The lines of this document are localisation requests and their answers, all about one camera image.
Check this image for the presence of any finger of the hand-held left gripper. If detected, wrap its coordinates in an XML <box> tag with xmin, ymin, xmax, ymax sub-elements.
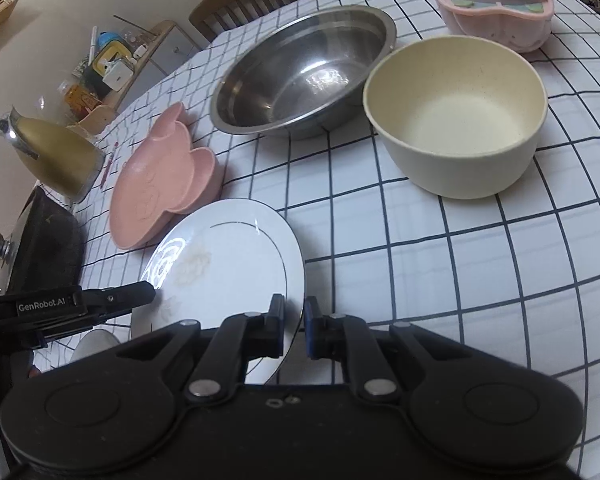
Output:
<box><xmin>82</xmin><ymin>281</ymin><xmax>157</xmax><ymax>319</ymax></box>

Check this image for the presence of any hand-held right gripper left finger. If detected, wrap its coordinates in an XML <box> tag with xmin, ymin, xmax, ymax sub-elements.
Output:
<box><xmin>115</xmin><ymin>292</ymin><xmax>287</xmax><ymax>403</ymax></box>

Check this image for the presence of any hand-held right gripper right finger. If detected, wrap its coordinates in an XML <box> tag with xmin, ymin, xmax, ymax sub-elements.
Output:
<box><xmin>304</xmin><ymin>296</ymin><xmax>473</xmax><ymax>405</ymax></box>

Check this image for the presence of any white ceramic plate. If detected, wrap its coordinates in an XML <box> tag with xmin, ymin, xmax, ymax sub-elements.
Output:
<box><xmin>130</xmin><ymin>198</ymin><xmax>307</xmax><ymax>386</ymax></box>

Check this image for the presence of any pink bear-shaped plate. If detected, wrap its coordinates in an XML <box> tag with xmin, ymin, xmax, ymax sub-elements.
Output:
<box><xmin>109</xmin><ymin>101</ymin><xmax>227</xmax><ymax>251</ymax></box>

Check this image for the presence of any large stainless steel bowl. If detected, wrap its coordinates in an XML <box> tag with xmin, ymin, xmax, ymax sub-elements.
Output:
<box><xmin>210</xmin><ymin>5</ymin><xmax>398</xmax><ymax>140</ymax></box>

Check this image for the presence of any pink steel-lined bowl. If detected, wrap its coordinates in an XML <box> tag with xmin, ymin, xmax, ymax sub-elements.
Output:
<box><xmin>426</xmin><ymin>0</ymin><xmax>554</xmax><ymax>54</ymax></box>

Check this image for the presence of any black pot with lid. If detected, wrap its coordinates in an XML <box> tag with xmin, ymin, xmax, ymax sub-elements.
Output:
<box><xmin>0</xmin><ymin>187</ymin><xmax>84</xmax><ymax>306</ymax></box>

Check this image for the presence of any checked white tablecloth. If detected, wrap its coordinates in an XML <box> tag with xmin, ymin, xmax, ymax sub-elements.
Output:
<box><xmin>30</xmin><ymin>0</ymin><xmax>600</xmax><ymax>480</ymax></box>

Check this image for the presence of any red pen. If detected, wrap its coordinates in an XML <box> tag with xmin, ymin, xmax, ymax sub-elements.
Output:
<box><xmin>99</xmin><ymin>152</ymin><xmax>116</xmax><ymax>190</ymax></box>

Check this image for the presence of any olive metal kettle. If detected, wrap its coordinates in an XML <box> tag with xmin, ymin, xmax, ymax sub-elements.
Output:
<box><xmin>0</xmin><ymin>105</ymin><xmax>106</xmax><ymax>204</ymax></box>

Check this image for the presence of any orange snack packet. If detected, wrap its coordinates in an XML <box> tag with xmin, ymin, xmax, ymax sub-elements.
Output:
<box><xmin>62</xmin><ymin>82</ymin><xmax>99</xmax><ymax>112</ymax></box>

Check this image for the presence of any white plastic box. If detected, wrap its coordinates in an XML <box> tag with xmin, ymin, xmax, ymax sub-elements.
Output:
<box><xmin>102</xmin><ymin>57</ymin><xmax>134</xmax><ymax>92</ymax></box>

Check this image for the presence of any yellow square clock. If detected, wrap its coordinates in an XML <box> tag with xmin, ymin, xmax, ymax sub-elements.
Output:
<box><xmin>92</xmin><ymin>42</ymin><xmax>133</xmax><ymax>75</ymax></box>

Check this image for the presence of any wooden sideboard cabinet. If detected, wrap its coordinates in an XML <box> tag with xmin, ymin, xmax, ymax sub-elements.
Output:
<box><xmin>67</xmin><ymin>20</ymin><xmax>203</xmax><ymax>136</ymax></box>

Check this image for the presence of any cream round bowl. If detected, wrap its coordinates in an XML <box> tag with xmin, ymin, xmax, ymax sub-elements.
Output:
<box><xmin>362</xmin><ymin>37</ymin><xmax>549</xmax><ymax>200</ymax></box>

